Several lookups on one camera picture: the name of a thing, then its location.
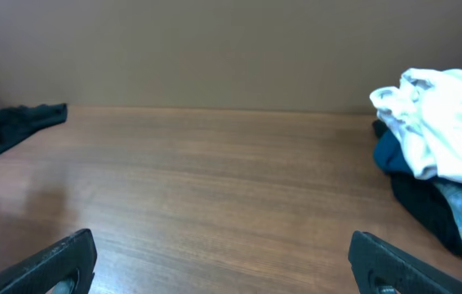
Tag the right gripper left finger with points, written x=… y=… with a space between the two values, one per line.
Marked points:
x=67 y=266

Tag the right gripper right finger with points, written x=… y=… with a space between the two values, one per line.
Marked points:
x=379 y=267

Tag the white t-shirt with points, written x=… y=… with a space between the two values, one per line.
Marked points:
x=424 y=113

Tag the black garment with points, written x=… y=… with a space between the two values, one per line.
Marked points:
x=19 y=123

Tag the dark folded garment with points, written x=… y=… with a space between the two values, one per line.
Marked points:
x=426 y=204

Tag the blue folded shirt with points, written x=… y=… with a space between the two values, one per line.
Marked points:
x=389 y=158

